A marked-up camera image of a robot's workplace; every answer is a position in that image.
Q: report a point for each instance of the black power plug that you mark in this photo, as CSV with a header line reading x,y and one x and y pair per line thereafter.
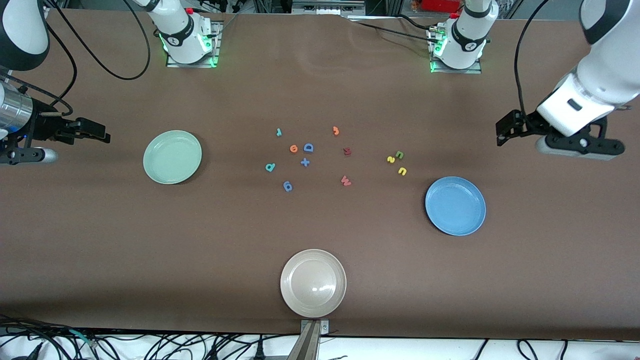
x,y
258,353

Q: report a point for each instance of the blue foam letter D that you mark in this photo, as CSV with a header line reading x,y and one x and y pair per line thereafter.
x,y
305,147

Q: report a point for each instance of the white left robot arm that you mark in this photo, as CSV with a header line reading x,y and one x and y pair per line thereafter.
x,y
605,65

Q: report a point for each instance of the brown table cover sheet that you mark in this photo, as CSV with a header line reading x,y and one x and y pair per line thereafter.
x,y
100,240

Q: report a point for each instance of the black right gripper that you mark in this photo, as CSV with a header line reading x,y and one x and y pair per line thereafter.
x,y
44,126

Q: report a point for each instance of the red foam letter W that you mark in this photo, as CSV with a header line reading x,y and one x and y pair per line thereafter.
x,y
345,181

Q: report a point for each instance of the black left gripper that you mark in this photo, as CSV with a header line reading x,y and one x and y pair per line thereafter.
x,y
526,124

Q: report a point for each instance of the aluminium camera mount profile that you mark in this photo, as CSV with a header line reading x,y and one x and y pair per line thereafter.
x,y
310,340

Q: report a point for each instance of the red box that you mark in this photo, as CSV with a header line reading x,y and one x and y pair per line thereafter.
x,y
440,5

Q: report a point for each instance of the blue plate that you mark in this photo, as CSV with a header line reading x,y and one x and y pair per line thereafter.
x,y
455,206

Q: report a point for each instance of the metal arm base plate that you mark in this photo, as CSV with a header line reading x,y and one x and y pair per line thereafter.
x,y
212,55
475,70

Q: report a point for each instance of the beige plate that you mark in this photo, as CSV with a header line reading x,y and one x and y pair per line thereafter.
x,y
313,283

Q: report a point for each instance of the pale green plate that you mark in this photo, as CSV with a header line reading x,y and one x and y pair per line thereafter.
x,y
172,157

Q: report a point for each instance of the blue foam plus sign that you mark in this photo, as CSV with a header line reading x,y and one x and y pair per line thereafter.
x,y
305,162

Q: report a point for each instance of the blue foam number 9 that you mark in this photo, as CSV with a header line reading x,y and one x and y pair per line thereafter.
x,y
285,186

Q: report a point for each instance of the silver background frame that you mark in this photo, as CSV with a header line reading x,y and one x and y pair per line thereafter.
x,y
325,9

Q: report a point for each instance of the teal foam letter P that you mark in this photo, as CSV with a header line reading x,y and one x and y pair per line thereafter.
x,y
268,168

